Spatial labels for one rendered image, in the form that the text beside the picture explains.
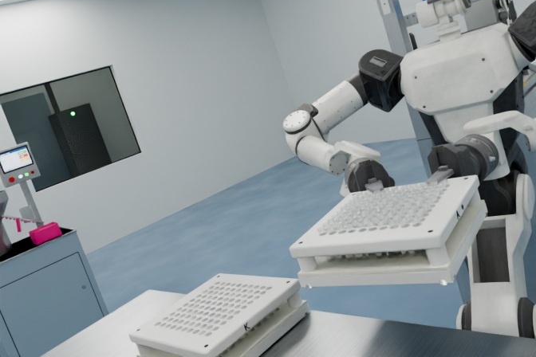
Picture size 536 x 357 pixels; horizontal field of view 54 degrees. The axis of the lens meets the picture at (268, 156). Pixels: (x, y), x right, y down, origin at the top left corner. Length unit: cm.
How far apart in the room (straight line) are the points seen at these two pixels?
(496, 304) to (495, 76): 53
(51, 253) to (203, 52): 440
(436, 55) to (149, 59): 580
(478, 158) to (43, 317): 301
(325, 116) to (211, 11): 622
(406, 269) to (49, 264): 300
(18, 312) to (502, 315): 285
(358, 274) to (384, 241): 8
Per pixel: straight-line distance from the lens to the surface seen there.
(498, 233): 146
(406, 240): 76
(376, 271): 80
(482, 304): 139
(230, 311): 101
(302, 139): 137
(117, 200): 660
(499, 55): 135
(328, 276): 84
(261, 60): 784
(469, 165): 104
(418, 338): 89
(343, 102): 145
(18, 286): 357
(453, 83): 136
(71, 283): 364
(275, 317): 103
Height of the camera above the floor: 133
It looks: 9 degrees down
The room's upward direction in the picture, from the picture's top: 18 degrees counter-clockwise
